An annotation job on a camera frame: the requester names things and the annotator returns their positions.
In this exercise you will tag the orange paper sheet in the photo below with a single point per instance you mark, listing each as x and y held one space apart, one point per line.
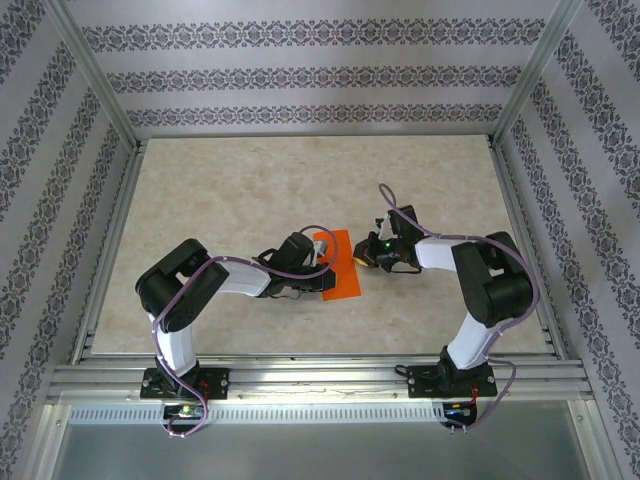
347 270

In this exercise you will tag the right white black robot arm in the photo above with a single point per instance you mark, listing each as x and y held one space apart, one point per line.
492 290

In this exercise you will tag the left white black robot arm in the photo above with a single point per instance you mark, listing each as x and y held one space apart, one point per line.
175 345

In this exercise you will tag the small controller board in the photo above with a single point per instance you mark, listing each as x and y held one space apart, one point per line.
184 411
457 410

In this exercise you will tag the grey metal panel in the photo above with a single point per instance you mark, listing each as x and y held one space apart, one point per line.
320 452

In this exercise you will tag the aluminium mounting rail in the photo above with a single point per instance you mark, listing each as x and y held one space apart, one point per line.
320 372

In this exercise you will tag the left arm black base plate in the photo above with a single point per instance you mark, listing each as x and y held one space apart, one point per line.
220 382

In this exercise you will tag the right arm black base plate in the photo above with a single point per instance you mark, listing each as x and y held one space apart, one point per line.
420 382

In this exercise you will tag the aluminium side rail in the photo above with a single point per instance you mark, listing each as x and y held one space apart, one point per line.
121 200
512 200

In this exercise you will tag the aluminium frame post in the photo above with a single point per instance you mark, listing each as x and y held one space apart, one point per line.
92 75
532 75

